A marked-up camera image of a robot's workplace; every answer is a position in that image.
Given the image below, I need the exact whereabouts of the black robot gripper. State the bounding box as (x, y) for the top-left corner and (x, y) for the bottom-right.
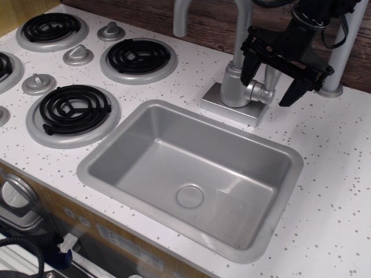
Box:
(240, 11), (334, 107)

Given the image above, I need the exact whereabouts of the silver faucet lever handle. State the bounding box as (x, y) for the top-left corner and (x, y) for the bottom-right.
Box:
(264, 64), (281, 92)

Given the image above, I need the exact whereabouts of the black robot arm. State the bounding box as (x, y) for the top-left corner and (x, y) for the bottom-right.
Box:
(241, 1), (357, 107)

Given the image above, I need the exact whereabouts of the grey vertical support pole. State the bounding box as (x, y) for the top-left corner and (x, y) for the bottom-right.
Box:
(317, 0), (369, 98)

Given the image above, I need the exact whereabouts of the silver toy faucet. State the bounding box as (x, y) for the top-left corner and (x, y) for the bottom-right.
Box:
(173, 0), (270, 128)

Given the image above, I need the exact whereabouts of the grey plastic sink basin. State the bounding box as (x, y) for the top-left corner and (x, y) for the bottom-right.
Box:
(77, 100), (304, 263)

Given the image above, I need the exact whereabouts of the middle black coil burner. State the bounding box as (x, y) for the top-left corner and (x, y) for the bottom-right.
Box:
(100, 38), (177, 85)

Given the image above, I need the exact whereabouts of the black coil burner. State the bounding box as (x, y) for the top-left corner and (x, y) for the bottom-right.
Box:
(26, 85), (121, 149)
(100, 38), (177, 85)

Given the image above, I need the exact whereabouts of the silver stove knob back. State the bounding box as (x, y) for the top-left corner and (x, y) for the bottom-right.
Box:
(97, 21), (125, 42)

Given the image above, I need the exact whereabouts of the silver stove knob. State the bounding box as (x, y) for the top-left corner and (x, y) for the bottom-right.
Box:
(97, 21), (125, 42)
(21, 74), (56, 96)
(63, 45), (94, 67)

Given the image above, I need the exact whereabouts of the silver stove knob middle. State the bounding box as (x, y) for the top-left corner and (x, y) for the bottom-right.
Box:
(63, 45), (94, 67)

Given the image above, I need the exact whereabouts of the front black coil burner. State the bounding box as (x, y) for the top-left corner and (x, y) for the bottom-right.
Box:
(26, 85), (121, 149)

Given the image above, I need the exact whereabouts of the back left coil burner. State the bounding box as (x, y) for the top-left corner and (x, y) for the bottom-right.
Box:
(16, 13), (89, 53)

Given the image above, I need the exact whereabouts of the silver stove knob front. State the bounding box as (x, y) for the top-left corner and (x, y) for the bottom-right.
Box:
(21, 74), (56, 96)

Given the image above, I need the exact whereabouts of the far left coil burner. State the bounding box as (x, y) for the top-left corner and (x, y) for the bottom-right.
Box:
(1, 52), (24, 94)

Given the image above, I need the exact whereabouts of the silver stove knob edge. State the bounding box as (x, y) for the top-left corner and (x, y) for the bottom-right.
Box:
(0, 106), (10, 127)

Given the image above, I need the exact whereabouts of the grey round oven dial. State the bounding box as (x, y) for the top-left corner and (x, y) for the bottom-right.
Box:
(1, 173), (38, 217)

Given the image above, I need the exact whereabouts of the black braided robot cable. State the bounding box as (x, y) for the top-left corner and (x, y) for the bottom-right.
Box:
(252, 0), (293, 9)

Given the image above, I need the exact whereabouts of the black cable lower left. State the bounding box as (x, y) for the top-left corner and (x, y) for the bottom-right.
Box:
(0, 231), (72, 275)

